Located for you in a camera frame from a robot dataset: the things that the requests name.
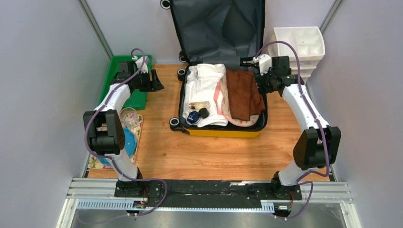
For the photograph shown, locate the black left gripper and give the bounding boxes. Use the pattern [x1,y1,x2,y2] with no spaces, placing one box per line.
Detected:
[132,70,165,93]

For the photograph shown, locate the brown towel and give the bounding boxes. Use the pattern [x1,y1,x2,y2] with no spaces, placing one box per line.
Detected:
[226,69,266,121]

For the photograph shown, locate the white towel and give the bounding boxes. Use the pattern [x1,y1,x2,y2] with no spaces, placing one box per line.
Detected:
[182,64,228,127]

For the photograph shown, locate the frosted gold pump bottle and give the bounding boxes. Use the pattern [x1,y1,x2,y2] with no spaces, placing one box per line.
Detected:
[188,101,210,110]

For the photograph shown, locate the blue round cream jar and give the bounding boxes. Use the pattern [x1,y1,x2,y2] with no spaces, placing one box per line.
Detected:
[186,111,201,125]

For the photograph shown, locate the small black jar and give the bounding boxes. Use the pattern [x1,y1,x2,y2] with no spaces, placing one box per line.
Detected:
[198,108,210,119]

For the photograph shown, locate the yellow Pikachu hard-shell suitcase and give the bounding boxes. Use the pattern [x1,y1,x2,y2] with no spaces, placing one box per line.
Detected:
[160,0,268,138]

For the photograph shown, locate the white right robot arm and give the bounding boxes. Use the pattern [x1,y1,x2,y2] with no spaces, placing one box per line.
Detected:
[252,54,341,199]

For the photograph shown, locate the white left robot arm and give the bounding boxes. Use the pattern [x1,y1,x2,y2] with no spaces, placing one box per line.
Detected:
[83,57,164,197]

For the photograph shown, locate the green plastic tray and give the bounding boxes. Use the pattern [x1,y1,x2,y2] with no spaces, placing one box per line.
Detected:
[98,55,147,110]

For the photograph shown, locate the clear plastic cup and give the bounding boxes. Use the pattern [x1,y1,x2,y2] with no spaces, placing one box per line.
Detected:
[119,107,139,129]

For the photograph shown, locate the white plastic drawer organizer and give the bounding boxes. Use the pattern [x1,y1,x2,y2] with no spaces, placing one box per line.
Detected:
[270,27,326,82]

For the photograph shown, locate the blue polka dot plate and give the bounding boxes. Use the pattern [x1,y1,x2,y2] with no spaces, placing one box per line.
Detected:
[98,127,139,169]

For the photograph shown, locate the floral placemat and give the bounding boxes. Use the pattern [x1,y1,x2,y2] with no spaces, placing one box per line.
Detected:
[87,114,143,170]

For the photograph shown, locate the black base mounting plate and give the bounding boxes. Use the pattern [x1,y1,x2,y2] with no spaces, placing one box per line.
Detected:
[114,178,302,217]

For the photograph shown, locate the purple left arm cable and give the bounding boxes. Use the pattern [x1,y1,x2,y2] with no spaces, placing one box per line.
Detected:
[84,47,168,217]

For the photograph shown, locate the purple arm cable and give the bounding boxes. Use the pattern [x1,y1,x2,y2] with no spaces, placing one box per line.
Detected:
[254,40,331,220]
[84,47,168,217]

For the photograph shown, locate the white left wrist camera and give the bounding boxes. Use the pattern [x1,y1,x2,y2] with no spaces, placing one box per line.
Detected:
[132,56,149,74]

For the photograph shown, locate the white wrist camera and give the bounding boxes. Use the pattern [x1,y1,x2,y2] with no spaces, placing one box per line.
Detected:
[252,54,272,76]
[132,56,149,74]

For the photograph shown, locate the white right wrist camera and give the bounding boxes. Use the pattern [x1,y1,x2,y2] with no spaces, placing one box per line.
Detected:
[252,54,272,76]

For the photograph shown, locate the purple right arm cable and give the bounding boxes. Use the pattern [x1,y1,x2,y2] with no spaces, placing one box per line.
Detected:
[254,40,331,220]

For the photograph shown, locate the aluminium frame rail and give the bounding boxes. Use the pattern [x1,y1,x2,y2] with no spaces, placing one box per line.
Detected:
[57,178,361,228]

